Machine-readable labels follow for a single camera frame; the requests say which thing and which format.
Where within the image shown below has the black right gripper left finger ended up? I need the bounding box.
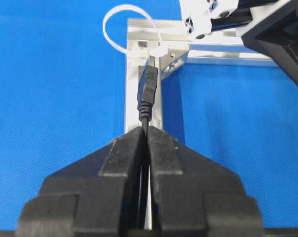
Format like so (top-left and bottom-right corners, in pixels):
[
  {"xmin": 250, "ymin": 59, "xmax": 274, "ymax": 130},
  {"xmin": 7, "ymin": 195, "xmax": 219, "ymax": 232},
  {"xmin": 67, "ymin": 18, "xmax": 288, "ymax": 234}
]
[{"xmin": 16, "ymin": 127, "xmax": 143, "ymax": 237}]

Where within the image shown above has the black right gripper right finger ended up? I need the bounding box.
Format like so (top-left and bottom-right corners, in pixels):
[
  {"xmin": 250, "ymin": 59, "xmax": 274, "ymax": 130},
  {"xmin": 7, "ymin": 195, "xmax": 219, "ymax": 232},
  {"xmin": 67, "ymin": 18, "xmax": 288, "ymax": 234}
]
[{"xmin": 147, "ymin": 126, "xmax": 264, "ymax": 237}]

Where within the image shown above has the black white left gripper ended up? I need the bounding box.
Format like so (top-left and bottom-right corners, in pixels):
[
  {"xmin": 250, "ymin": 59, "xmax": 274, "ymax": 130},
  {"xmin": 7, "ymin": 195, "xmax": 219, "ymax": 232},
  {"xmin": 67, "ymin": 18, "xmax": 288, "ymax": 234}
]
[{"xmin": 179, "ymin": 0, "xmax": 298, "ymax": 86}]

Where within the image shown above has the black usb cable wire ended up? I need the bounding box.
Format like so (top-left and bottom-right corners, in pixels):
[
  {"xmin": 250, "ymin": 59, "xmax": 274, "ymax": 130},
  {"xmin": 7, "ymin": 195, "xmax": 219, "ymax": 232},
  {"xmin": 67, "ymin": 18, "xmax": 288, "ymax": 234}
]
[{"xmin": 136, "ymin": 55, "xmax": 159, "ymax": 232}]

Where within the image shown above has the white zip tie loop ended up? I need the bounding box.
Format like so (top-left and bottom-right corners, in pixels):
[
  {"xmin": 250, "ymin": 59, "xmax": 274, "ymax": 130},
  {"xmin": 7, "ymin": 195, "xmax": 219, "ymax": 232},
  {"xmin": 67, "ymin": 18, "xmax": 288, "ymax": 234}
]
[{"xmin": 102, "ymin": 4, "xmax": 168, "ymax": 60}]

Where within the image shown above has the aluminium extrusion rectangular frame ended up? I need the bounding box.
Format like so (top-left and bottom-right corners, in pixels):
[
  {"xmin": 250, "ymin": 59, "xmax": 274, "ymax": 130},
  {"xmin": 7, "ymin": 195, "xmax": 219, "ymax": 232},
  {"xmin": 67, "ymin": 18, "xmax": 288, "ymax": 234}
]
[{"xmin": 124, "ymin": 18, "xmax": 276, "ymax": 133}]

